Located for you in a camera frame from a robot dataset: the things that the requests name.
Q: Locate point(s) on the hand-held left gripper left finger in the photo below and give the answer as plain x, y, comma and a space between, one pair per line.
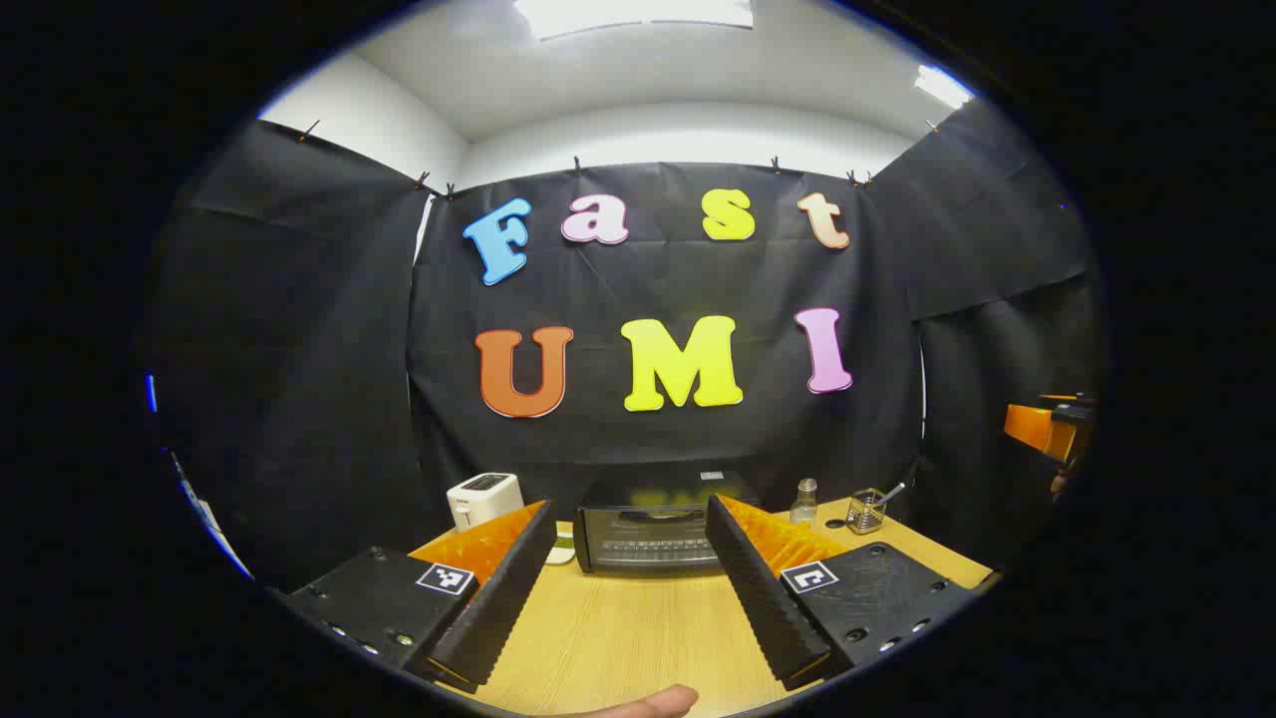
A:
503, 598

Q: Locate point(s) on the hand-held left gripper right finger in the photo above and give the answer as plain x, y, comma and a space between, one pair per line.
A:
763, 598

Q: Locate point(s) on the black electric oven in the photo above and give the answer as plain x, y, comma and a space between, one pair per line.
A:
638, 529

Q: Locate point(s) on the white divided snack dish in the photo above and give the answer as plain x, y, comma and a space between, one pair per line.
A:
560, 550

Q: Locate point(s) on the clear glass bottle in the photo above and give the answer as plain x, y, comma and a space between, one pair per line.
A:
803, 509

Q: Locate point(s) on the white toaster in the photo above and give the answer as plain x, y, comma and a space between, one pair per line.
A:
483, 499

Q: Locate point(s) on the metal spoon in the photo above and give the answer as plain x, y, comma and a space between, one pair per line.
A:
890, 493

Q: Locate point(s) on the black backdrop cloth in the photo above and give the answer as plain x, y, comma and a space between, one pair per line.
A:
648, 439

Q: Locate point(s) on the small ceiling light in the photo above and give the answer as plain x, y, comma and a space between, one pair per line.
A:
942, 86

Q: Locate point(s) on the long ceiling light panel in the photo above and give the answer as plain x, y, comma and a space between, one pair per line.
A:
638, 14

